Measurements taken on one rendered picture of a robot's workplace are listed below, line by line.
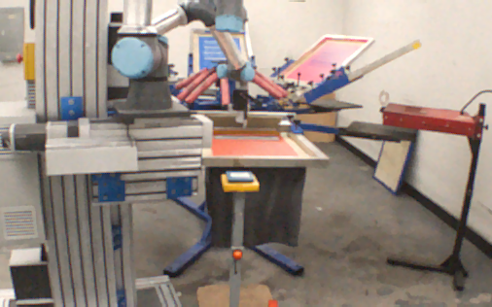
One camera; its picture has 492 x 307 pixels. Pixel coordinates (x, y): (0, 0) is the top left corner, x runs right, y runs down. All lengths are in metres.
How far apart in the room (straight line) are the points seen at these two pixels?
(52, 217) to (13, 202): 0.17
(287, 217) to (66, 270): 1.02
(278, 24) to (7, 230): 5.56
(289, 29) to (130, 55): 5.54
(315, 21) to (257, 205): 5.00
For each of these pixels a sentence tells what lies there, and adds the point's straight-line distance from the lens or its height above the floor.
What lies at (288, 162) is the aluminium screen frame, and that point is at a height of 0.97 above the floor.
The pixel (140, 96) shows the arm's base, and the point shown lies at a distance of 1.42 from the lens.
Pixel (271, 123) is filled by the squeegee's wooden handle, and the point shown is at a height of 1.02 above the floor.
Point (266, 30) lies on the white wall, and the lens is 6.65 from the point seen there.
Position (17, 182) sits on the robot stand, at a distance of 1.62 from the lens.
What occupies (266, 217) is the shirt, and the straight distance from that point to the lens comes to 2.11.
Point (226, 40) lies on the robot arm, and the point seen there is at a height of 1.47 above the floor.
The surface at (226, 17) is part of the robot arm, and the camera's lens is 1.25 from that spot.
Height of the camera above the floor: 1.49
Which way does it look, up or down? 14 degrees down
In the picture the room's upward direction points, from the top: 3 degrees clockwise
